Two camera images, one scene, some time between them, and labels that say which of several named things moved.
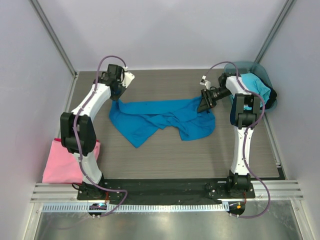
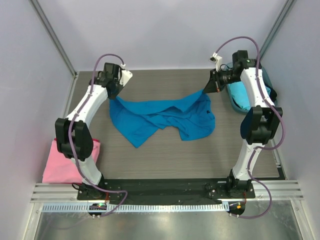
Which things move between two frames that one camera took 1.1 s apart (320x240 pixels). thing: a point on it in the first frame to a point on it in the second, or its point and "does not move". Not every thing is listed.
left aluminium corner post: [53, 36] does not move
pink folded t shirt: [62, 166] does not move
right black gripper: [208, 98] to [215, 80]
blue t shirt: [139, 120] does not move
